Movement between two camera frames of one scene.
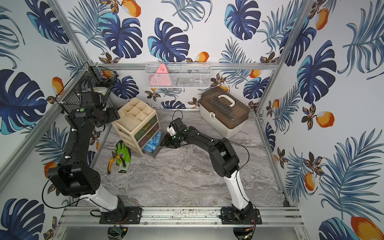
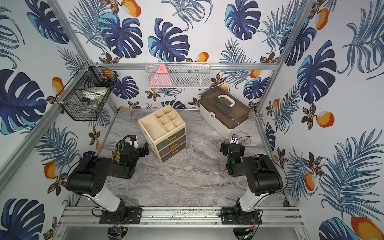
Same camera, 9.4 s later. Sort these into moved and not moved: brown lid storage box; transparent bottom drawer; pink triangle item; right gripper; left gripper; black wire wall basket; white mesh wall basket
Moved: transparent bottom drawer; left gripper; right gripper
Not moved: pink triangle item; white mesh wall basket; black wire wall basket; brown lid storage box
